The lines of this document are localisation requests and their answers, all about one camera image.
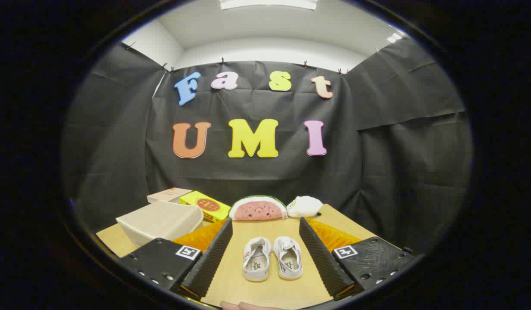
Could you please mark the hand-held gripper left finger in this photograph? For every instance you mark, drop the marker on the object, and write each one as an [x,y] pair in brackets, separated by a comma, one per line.
[209,258]

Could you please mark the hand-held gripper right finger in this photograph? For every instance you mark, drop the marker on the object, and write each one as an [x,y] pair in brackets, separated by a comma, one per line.
[321,258]

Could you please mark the white shoe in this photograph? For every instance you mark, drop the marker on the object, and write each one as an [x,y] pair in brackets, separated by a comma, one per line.
[289,260]
[257,262]

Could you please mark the cream storage box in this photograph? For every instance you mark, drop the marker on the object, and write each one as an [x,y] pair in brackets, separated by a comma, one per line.
[162,219]

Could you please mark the yellow book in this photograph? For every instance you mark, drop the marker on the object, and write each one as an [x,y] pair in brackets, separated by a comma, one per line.
[205,206]

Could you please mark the white plush toy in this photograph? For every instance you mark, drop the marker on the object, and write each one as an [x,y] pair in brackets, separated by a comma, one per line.
[303,206]

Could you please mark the watermelon plush toy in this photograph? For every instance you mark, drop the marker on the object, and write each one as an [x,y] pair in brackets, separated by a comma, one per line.
[257,210]

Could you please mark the beige book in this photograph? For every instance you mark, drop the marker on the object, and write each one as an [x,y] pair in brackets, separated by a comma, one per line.
[167,195]

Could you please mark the black backdrop cloth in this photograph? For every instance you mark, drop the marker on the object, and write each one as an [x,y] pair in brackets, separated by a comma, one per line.
[377,150]

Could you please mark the ceiling light panel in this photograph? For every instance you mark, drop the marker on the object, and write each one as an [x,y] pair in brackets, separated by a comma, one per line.
[267,3]
[394,37]

